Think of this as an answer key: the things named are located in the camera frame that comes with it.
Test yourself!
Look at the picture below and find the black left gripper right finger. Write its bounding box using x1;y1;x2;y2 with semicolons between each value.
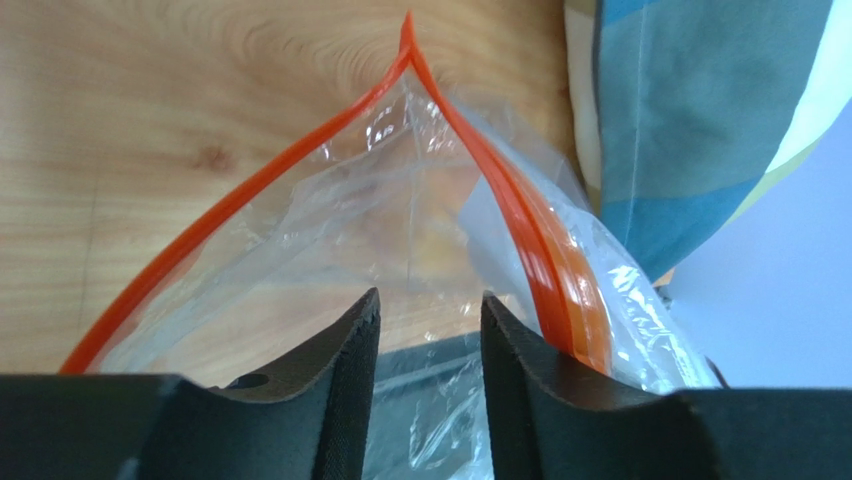
481;293;851;479

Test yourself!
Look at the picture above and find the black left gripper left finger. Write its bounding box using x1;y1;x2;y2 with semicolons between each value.
1;289;381;479

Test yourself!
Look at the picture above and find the clear orange zip top bag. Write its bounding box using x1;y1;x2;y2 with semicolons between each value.
62;20;718;479

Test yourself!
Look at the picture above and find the blue beige checkered pillow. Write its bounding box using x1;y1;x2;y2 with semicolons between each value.
564;0;851;281

